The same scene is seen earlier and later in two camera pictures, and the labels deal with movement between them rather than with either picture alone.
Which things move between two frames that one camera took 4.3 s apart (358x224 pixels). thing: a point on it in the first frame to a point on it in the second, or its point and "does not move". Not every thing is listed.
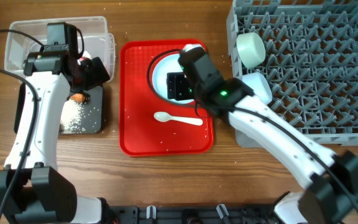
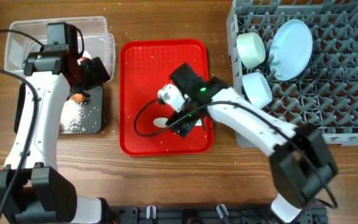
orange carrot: [78, 97] does not move
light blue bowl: [257, 81] does not move
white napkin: [86, 54] does not move
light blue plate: [167, 63] to [291, 50]
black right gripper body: [178, 86] to [184, 119]
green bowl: [250, 48] does not move
